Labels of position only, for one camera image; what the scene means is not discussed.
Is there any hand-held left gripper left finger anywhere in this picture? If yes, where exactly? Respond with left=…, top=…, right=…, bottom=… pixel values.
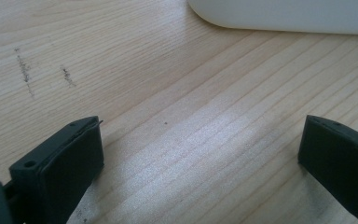
left=8, top=116, right=104, bottom=224

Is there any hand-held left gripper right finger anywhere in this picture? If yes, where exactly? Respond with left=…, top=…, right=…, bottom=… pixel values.
left=297, top=115, right=358, bottom=224

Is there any white plastic bin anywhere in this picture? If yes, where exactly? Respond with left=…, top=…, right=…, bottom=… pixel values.
left=187, top=0, right=358, bottom=35

